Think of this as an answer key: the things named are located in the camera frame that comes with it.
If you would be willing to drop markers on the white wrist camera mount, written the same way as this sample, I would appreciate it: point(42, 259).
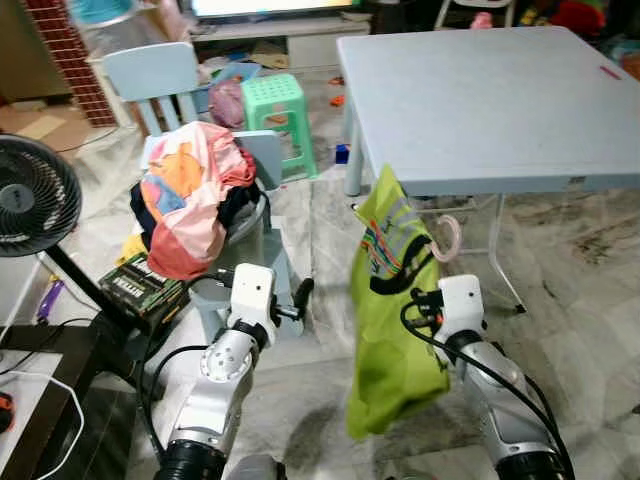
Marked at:
point(462, 305)
point(250, 290)

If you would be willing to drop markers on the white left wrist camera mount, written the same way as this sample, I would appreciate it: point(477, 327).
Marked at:
point(250, 290)

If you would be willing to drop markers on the small purple object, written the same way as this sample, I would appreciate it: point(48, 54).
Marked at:
point(50, 300)

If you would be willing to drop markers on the flat cardboard piece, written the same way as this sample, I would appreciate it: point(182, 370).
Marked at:
point(35, 125)

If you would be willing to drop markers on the red crumpled garment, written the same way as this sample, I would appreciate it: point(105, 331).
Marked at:
point(246, 168)

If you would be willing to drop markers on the pink plastic hanger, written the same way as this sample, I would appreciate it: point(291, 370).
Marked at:
point(459, 238)

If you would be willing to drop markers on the lime green shirt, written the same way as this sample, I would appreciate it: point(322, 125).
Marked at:
point(385, 350)

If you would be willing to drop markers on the yellow cloth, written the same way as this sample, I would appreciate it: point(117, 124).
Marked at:
point(133, 250)

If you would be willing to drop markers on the red brick pillar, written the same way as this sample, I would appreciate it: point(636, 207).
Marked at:
point(70, 60)

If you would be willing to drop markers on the red plush toy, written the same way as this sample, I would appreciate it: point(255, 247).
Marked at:
point(578, 15)

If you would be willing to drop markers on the pink orange printed garment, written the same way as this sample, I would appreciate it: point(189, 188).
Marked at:
point(190, 200)

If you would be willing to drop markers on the light blue child chair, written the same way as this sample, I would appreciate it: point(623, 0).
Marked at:
point(262, 150)
point(150, 70)

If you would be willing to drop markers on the black floor fan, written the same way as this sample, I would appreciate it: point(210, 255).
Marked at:
point(30, 200)

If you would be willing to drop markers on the small blue toy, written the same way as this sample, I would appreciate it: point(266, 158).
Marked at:
point(342, 155)

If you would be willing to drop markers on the light grey-blue plastic table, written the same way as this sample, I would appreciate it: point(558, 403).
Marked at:
point(480, 100)

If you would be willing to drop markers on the green plastic stool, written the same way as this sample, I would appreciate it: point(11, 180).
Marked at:
point(272, 92)

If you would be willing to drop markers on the green black battery box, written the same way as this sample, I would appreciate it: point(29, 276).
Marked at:
point(140, 290)

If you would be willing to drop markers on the television screen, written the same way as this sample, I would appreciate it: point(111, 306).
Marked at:
point(270, 6)

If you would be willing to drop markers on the small pink toy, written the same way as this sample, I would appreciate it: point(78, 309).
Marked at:
point(481, 21)

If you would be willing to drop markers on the dark wooden table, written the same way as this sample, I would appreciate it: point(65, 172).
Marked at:
point(70, 335)

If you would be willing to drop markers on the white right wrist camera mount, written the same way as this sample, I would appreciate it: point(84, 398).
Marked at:
point(462, 305)

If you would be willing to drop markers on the black crumpled clothes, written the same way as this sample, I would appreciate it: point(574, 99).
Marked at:
point(238, 205)

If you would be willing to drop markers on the white television cabinet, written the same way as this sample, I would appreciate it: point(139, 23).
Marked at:
point(250, 27)

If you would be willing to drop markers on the pink mesh bag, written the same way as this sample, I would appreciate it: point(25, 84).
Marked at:
point(227, 105)

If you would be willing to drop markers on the grey left robot leg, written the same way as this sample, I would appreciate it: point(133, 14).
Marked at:
point(255, 470)

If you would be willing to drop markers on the grey metal basin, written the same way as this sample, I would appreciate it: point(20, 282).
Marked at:
point(250, 240)

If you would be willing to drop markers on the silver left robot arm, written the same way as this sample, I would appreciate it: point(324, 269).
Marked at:
point(215, 390)

